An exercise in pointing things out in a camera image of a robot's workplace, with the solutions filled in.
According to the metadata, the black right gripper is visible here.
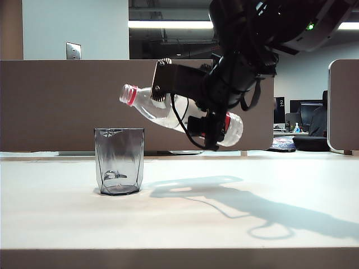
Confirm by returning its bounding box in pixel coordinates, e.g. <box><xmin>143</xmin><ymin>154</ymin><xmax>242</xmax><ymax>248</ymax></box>
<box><xmin>150</xmin><ymin>49</ymin><xmax>279</xmax><ymax>151</ymax></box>

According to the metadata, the clear red-label water bottle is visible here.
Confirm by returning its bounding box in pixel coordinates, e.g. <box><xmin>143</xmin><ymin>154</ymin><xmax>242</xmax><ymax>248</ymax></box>
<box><xmin>119</xmin><ymin>83</ymin><xmax>244</xmax><ymax>148</ymax></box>

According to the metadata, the black monitor with numeral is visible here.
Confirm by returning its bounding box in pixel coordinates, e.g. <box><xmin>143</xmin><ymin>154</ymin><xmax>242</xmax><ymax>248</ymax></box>
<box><xmin>273</xmin><ymin>96</ymin><xmax>286</xmax><ymax>124</ymax></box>

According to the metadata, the long ceiling light strip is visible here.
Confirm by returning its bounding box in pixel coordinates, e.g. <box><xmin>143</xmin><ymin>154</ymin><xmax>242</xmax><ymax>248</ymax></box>
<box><xmin>128</xmin><ymin>20</ymin><xmax>359</xmax><ymax>30</ymax></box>

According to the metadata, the grey faceted glass cup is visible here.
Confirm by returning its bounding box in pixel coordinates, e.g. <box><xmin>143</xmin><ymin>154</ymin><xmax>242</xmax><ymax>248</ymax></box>
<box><xmin>94</xmin><ymin>127</ymin><xmax>145</xmax><ymax>196</ymax></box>

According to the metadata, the patterned blue red cushion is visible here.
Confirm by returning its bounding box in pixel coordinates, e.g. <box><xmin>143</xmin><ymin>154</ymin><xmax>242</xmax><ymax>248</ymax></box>
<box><xmin>268</xmin><ymin>136</ymin><xmax>297</xmax><ymax>154</ymax></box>

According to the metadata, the black computer monitor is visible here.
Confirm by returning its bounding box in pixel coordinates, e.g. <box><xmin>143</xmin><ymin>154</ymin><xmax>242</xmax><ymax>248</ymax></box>
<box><xmin>289</xmin><ymin>99</ymin><xmax>323</xmax><ymax>132</ymax></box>

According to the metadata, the black round cushion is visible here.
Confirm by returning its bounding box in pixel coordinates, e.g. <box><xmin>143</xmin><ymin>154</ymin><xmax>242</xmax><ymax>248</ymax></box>
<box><xmin>292</xmin><ymin>135</ymin><xmax>329</xmax><ymax>152</ymax></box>

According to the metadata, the wide brown desk partition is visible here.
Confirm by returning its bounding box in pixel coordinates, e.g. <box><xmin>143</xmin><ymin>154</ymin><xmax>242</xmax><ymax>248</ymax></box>
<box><xmin>0</xmin><ymin>58</ymin><xmax>275</xmax><ymax>154</ymax></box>

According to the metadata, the seated person in black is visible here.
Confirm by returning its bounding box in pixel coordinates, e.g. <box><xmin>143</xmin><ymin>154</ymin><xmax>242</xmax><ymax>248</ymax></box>
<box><xmin>308</xmin><ymin>90</ymin><xmax>328</xmax><ymax>138</ymax></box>

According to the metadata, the narrow brown desk partition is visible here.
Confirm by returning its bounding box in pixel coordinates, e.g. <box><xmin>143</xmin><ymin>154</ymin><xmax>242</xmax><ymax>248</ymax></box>
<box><xmin>327</xmin><ymin>58</ymin><xmax>359</xmax><ymax>154</ymax></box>

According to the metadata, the thin black camera cable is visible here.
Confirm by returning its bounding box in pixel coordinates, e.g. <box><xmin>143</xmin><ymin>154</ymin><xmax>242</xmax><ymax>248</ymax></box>
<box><xmin>169</xmin><ymin>94</ymin><xmax>220</xmax><ymax>151</ymax></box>

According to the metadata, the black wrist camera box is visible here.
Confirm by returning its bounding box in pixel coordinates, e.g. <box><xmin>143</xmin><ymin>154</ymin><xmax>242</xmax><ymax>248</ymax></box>
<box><xmin>187</xmin><ymin>115</ymin><xmax>208</xmax><ymax>138</ymax></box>

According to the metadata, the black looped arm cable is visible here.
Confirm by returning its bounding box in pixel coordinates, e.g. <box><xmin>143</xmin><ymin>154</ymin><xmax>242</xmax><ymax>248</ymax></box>
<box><xmin>240</xmin><ymin>75</ymin><xmax>262</xmax><ymax>112</ymax></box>

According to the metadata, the silver wall switch plate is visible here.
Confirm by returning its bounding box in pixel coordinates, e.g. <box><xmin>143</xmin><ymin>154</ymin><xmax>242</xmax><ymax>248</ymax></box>
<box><xmin>66</xmin><ymin>41</ymin><xmax>82</xmax><ymax>61</ymax></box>

